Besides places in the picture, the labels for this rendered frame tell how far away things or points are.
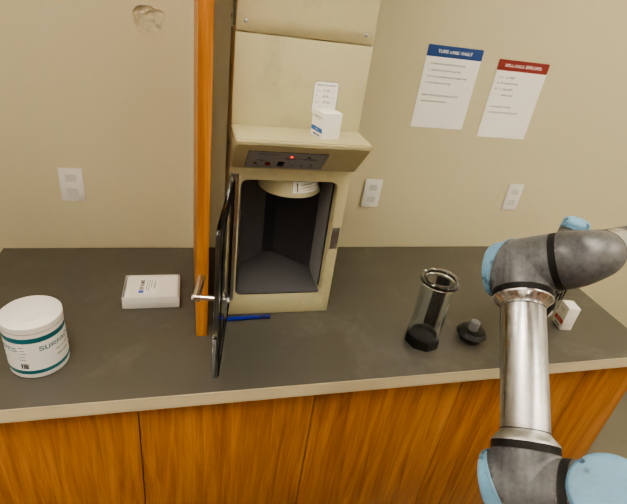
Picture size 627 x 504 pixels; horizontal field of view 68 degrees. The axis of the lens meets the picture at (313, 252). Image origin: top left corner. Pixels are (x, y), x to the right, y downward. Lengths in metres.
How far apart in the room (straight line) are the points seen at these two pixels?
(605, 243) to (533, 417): 0.35
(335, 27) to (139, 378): 0.94
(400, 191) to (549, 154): 0.64
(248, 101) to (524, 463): 0.92
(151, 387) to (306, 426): 0.45
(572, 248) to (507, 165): 1.09
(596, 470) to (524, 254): 0.39
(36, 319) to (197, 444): 0.52
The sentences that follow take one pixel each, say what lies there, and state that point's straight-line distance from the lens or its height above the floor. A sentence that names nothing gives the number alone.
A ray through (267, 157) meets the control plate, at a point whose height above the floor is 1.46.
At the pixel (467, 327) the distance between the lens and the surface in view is 1.52.
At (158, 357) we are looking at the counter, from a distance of 1.30.
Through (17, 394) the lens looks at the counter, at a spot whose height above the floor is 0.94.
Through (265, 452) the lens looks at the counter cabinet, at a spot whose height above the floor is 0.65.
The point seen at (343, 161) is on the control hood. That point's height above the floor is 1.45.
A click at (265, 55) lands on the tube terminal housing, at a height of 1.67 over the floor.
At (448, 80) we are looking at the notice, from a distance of 1.80.
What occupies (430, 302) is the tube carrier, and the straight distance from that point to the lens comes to 1.33.
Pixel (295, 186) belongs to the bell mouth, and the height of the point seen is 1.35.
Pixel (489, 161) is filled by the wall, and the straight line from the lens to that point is 2.00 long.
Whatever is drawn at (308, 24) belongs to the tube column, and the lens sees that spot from 1.15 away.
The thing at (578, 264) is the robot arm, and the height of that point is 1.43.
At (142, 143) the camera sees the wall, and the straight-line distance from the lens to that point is 1.64.
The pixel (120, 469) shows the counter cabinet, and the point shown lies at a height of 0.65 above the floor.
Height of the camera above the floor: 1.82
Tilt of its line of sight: 30 degrees down
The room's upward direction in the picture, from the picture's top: 8 degrees clockwise
